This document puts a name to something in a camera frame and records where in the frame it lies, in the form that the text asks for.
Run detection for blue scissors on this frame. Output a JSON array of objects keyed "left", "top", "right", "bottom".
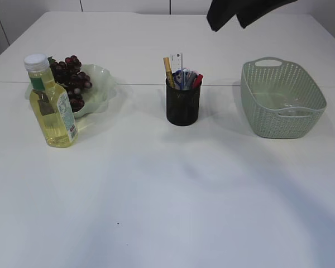
[{"left": 173, "top": 70, "right": 190, "bottom": 90}]

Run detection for pink purple scissors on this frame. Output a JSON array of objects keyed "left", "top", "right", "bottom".
[{"left": 183, "top": 68, "right": 195, "bottom": 73}]

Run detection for purple grape bunch with leaf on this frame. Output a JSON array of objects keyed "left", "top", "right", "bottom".
[{"left": 47, "top": 55, "right": 93, "bottom": 113}]

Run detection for pale green woven basket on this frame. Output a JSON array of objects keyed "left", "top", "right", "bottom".
[{"left": 241, "top": 57, "right": 327, "bottom": 139}]

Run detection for red glitter marker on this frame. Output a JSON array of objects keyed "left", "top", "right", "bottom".
[{"left": 192, "top": 74, "right": 203, "bottom": 89}]

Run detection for yellow oil bottle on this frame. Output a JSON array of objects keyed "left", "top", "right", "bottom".
[{"left": 23, "top": 54, "right": 78, "bottom": 148}]

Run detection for gold glitter marker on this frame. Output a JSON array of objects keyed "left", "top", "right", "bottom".
[{"left": 163, "top": 57, "right": 175, "bottom": 89}]

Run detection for clear plastic ruler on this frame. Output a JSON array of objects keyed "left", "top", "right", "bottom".
[{"left": 170, "top": 52, "right": 183, "bottom": 73}]

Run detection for translucent green wavy plate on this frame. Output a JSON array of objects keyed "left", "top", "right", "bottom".
[{"left": 25, "top": 63, "right": 114, "bottom": 118}]

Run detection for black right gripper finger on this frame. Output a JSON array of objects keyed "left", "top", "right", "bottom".
[
  {"left": 236, "top": 0, "right": 296, "bottom": 28},
  {"left": 207, "top": 0, "right": 241, "bottom": 32}
]

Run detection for black mesh pen cup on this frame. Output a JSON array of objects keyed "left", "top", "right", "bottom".
[{"left": 165, "top": 80, "right": 202, "bottom": 126}]

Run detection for clear plastic sheet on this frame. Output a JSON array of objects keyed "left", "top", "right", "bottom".
[{"left": 278, "top": 102, "right": 303, "bottom": 116}]

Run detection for silver glitter marker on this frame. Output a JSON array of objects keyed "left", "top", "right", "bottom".
[{"left": 184, "top": 71, "right": 198, "bottom": 90}]

